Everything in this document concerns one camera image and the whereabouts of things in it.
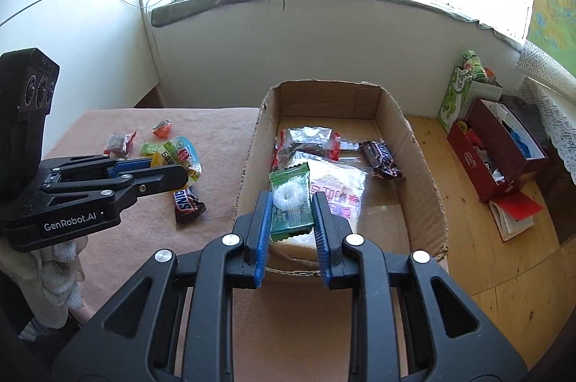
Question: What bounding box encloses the white bread bag pink print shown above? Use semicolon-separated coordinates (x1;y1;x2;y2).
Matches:
273;150;367;261

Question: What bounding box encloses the orange red jelly cup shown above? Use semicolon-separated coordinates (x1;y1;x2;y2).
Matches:
151;119;173;140

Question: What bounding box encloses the Snickers bar in box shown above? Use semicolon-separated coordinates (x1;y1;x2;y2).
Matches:
359;140;402;180

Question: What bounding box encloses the brown snack clear red wrapper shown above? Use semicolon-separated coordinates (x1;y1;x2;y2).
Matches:
103;132;137;159

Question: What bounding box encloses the yellow green jelly cup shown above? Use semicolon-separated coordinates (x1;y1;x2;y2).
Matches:
162;136;202;187

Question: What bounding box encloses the dark green ring candy packet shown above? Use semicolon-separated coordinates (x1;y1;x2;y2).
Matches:
269;162;314;242

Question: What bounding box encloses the yellow candy packet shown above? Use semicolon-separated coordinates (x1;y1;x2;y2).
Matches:
150;152;166;167

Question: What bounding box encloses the green tissue box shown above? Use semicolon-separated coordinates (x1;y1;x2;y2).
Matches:
437;50;503;133

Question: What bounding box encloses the red white booklet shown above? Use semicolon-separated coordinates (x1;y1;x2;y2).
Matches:
488;190;543;242

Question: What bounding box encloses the silver red snack bag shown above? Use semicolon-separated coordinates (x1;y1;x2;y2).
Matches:
271;126;360;170

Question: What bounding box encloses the grey windowsill cushion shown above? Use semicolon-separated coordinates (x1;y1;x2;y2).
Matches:
149;0;523;50

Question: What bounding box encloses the cardboard box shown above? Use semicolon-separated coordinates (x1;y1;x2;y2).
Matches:
235;80;448;262

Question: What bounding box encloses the pink blanket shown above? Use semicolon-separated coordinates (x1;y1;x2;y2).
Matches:
49;107;351;381

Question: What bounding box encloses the snickers bar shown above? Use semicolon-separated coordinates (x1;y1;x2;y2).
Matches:
359;140;402;180
173;186;206;227

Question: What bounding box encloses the light green candy packet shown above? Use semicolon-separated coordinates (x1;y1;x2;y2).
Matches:
140;142;165;159

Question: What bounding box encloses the lace curtain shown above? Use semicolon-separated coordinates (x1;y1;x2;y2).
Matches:
516;41;576;182

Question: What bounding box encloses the white gloved left hand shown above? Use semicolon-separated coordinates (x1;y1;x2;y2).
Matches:
1;236;88;329

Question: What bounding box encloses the red shoe box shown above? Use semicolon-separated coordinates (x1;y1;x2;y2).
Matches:
447;99;548;203

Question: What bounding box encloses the wall map poster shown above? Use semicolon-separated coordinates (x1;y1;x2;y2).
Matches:
528;0;575;74

